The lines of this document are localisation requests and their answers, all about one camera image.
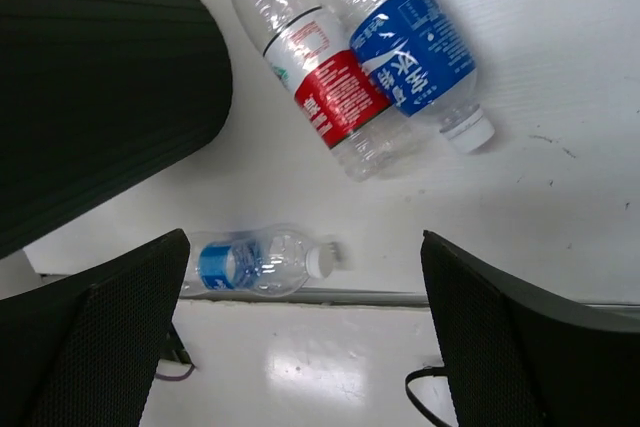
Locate black cable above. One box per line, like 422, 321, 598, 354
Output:
404, 365, 459, 427

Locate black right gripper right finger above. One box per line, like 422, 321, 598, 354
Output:
421, 231, 639, 426

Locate red label plastic bottle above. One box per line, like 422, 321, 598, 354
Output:
231, 0, 419, 182

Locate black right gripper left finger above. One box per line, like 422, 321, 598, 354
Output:
1, 229, 190, 426

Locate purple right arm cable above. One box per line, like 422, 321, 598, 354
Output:
153, 364, 194, 382

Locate small blue label water bottle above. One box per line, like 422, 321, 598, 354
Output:
181, 225, 339, 298

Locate large blue label plastic bottle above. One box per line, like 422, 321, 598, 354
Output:
324, 0, 495, 154

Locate black plastic bin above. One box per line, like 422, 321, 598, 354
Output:
1, 0, 233, 255

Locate aluminium table edge rail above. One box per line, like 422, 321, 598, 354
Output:
179, 286, 640, 309

